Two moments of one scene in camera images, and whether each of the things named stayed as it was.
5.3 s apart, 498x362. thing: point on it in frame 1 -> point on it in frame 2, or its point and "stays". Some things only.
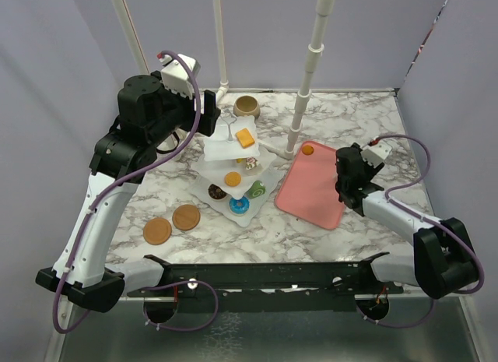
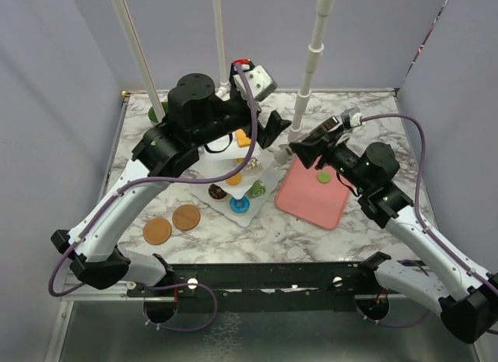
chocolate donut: x=215 y=192 stays
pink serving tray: x=309 y=190 stays
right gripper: x=370 y=170 -> x=316 y=144
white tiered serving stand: x=233 y=178 stays
